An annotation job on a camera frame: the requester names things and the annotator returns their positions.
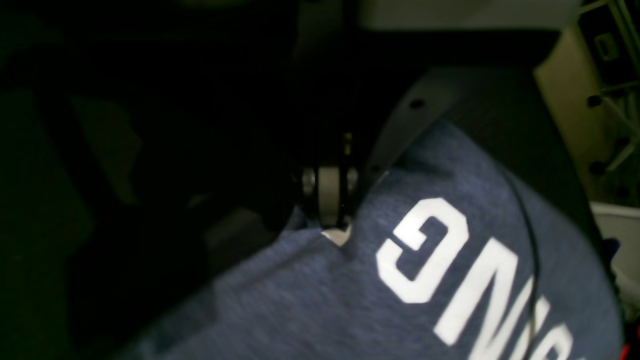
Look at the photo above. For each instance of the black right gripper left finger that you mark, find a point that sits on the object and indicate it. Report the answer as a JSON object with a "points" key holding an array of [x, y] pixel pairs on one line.
{"points": [[219, 119]]}

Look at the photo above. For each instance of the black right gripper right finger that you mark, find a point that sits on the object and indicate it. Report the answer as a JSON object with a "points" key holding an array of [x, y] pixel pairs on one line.
{"points": [[409, 80]]}

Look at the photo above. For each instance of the light blue t-shirt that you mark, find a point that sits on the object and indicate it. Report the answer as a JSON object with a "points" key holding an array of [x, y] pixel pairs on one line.
{"points": [[450, 257]]}

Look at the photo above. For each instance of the black table cloth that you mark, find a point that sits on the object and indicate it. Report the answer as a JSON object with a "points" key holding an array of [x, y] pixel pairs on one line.
{"points": [[141, 264]]}

